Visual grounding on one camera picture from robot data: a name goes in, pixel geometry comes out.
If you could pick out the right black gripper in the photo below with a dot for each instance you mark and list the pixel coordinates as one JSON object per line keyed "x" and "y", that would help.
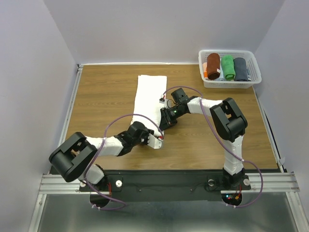
{"x": 166, "y": 120}

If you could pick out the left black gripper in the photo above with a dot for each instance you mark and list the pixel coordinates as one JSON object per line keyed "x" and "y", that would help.
{"x": 146, "y": 131}

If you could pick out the white towel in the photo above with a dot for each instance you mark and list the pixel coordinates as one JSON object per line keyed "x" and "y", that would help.
{"x": 147, "y": 105}

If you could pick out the dark blue towel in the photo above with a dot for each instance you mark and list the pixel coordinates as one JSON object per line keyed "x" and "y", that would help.
{"x": 240, "y": 68}

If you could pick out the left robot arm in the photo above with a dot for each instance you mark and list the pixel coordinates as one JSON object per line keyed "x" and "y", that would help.
{"x": 73, "y": 158}

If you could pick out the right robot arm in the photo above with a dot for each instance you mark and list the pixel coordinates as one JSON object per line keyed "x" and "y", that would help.
{"x": 229, "y": 126}

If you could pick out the orange rolled towel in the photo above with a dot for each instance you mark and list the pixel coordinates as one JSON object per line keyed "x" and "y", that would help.
{"x": 204, "y": 68}

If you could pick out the light blue rolled towel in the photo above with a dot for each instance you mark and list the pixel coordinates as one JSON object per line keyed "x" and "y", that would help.
{"x": 221, "y": 77}

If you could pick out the brown rolled towel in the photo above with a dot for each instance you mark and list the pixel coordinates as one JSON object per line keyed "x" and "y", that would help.
{"x": 213, "y": 66}

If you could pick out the green rolled towel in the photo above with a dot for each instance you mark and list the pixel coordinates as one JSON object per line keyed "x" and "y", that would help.
{"x": 227, "y": 63}

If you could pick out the white plastic basket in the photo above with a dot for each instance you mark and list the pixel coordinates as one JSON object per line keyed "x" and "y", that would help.
{"x": 251, "y": 64}

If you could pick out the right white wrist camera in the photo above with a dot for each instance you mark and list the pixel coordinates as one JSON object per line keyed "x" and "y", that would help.
{"x": 167, "y": 103}

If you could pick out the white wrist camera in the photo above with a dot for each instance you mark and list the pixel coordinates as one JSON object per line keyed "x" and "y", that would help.
{"x": 167, "y": 103}
{"x": 154, "y": 142}

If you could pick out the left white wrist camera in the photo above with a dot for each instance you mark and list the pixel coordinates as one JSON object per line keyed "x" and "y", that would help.
{"x": 154, "y": 142}

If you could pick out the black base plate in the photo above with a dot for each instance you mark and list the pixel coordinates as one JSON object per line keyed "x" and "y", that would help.
{"x": 169, "y": 185}

